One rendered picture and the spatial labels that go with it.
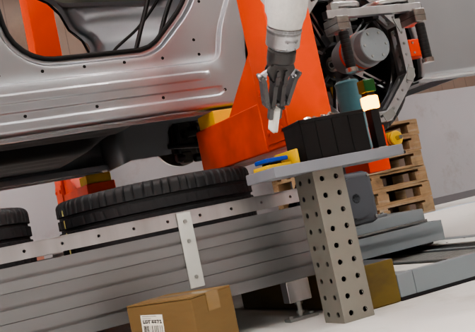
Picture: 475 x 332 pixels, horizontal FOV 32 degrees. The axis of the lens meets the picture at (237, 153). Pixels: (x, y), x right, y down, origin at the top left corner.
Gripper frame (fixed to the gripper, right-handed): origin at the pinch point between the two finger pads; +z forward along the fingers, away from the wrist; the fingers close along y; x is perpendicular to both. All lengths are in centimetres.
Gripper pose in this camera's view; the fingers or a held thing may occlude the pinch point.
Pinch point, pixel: (273, 119)
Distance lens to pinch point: 221.6
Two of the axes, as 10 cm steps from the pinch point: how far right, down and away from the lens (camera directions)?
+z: -0.8, 8.9, 4.5
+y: 8.8, -1.5, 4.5
